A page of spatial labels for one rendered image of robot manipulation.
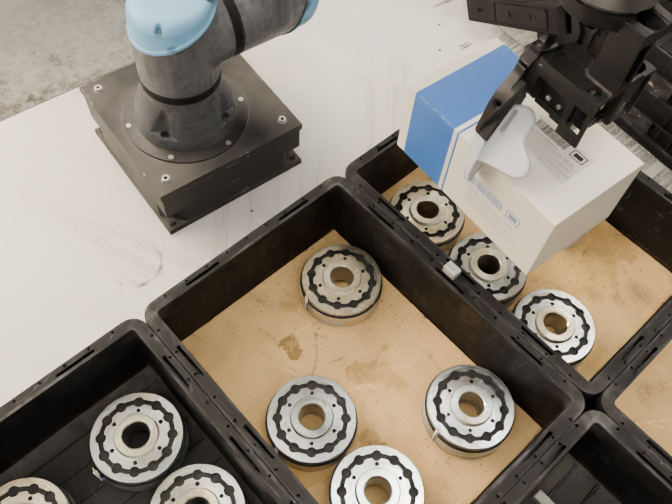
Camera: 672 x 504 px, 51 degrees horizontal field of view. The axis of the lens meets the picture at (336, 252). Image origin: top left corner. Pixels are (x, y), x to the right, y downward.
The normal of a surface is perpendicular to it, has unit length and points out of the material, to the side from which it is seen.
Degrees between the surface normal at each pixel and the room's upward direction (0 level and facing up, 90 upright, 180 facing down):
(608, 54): 90
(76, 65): 0
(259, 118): 2
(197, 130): 74
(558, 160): 0
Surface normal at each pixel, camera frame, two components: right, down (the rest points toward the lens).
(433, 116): -0.80, 0.50
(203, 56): 0.59, 0.72
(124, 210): 0.05, -0.51
